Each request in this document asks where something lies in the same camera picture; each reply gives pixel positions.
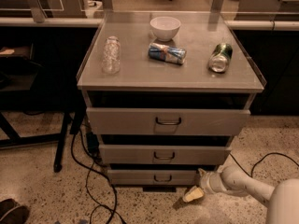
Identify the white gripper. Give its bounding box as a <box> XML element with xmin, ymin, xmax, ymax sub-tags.
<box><xmin>182</xmin><ymin>168</ymin><xmax>225</xmax><ymax>203</ymax></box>

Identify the grey bottom drawer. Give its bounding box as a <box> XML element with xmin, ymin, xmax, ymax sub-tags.
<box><xmin>107</xmin><ymin>170</ymin><xmax>196</xmax><ymax>186</ymax></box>

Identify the grey drawer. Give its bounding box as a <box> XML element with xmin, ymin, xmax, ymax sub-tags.
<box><xmin>107</xmin><ymin>170</ymin><xmax>196</xmax><ymax>186</ymax></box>
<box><xmin>100</xmin><ymin>145</ymin><xmax>231</xmax><ymax>165</ymax></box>
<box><xmin>87</xmin><ymin>107</ymin><xmax>249</xmax><ymax>136</ymax></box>

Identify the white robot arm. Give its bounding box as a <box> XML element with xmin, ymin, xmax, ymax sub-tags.
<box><xmin>183</xmin><ymin>165</ymin><xmax>299</xmax><ymax>224</ymax></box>

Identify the grey top drawer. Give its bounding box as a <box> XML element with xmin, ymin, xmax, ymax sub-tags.
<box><xmin>87</xmin><ymin>107</ymin><xmax>249</xmax><ymax>136</ymax></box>

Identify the grey middle drawer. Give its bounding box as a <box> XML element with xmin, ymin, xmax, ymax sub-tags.
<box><xmin>100</xmin><ymin>145</ymin><xmax>231</xmax><ymax>165</ymax></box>

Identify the grey drawer cabinet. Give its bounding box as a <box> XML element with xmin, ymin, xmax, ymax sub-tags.
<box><xmin>78</xmin><ymin>12</ymin><xmax>264</xmax><ymax>178</ymax></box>

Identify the black power adapter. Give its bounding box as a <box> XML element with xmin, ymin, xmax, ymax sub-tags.
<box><xmin>86</xmin><ymin>133</ymin><xmax>99</xmax><ymax>155</ymax></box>

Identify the green soda can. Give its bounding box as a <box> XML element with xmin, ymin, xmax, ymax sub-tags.
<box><xmin>208</xmin><ymin>43</ymin><xmax>233</xmax><ymax>73</ymax></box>

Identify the blue crushed soda can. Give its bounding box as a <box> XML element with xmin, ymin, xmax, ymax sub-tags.
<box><xmin>148</xmin><ymin>43</ymin><xmax>187</xmax><ymax>65</ymax></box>

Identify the white ceramic bowl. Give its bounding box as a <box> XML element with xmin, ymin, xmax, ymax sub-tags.
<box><xmin>149</xmin><ymin>17</ymin><xmax>181</xmax><ymax>41</ymax></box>

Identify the clear plastic bottle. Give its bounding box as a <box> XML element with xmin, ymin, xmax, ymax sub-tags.
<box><xmin>102</xmin><ymin>36</ymin><xmax>121</xmax><ymax>75</ymax></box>

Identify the dark shoe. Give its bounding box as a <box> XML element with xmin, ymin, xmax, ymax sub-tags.
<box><xmin>0</xmin><ymin>199</ymin><xmax>30</xmax><ymax>224</ymax></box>

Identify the black cable on right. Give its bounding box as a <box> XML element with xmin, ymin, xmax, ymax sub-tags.
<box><xmin>229</xmin><ymin>152</ymin><xmax>299</xmax><ymax>179</ymax></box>

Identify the black cable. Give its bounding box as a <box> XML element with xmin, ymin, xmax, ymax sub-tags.
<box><xmin>70</xmin><ymin>124</ymin><xmax>127</xmax><ymax>224</ymax></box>
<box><xmin>229</xmin><ymin>152</ymin><xmax>299</xmax><ymax>179</ymax></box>

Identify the black cable on left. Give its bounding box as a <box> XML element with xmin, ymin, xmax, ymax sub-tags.
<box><xmin>70</xmin><ymin>124</ymin><xmax>127</xmax><ymax>224</ymax></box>

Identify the black table frame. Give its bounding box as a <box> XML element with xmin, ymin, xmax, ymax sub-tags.
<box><xmin>0</xmin><ymin>44</ymin><xmax>84</xmax><ymax>173</ymax></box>

